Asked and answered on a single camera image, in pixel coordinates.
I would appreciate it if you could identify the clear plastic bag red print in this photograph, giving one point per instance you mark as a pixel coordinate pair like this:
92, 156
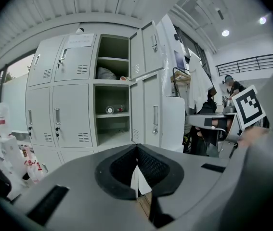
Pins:
34, 167

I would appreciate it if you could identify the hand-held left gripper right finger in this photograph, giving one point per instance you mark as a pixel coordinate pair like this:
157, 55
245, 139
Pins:
194, 177

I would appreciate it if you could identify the grey fabric bag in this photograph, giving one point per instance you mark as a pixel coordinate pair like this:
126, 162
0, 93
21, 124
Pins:
106, 73

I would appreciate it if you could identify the clear water jug red label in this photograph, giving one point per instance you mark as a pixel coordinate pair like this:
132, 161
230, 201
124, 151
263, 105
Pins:
2, 119

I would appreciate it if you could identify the table with dark legs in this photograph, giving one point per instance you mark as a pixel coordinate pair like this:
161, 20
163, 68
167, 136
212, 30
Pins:
206, 119

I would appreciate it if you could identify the white paper notice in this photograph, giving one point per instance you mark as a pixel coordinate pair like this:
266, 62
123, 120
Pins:
81, 40

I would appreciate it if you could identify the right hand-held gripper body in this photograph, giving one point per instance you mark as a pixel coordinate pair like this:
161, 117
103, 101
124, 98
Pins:
248, 107

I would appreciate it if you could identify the round ceiling light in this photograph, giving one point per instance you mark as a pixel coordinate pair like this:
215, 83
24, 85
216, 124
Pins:
262, 20
225, 32

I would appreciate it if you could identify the white foam box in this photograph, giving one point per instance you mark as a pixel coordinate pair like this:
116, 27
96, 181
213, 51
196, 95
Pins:
172, 121

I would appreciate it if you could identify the grey metal locker cabinet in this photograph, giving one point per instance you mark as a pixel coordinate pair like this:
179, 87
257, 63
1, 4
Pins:
71, 114

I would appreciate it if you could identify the black metal railing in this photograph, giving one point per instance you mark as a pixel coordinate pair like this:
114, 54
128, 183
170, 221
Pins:
249, 60

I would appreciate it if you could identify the white device with orange top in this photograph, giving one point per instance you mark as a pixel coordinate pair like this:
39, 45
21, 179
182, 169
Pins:
124, 78

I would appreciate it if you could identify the person's right forearm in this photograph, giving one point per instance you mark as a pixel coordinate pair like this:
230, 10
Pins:
251, 138

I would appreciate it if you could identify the white hanging garment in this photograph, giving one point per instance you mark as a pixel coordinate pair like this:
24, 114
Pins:
198, 85

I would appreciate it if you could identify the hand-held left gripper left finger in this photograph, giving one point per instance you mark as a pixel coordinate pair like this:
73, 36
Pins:
78, 189

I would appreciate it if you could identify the dark bottle red label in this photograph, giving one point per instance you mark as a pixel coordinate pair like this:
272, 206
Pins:
120, 108

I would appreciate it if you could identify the person's grey sweatshirt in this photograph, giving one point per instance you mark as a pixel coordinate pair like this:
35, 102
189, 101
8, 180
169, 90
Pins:
271, 177

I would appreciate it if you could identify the black backpack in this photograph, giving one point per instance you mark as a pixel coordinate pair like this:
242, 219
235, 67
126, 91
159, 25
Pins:
208, 106

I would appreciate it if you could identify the clear plastic bottle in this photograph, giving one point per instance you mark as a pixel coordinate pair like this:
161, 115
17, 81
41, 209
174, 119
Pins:
112, 109

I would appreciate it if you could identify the black clothes rack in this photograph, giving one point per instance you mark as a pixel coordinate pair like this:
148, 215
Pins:
180, 77

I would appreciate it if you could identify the black window frame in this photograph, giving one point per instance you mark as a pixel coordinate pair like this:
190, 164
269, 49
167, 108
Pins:
0, 80

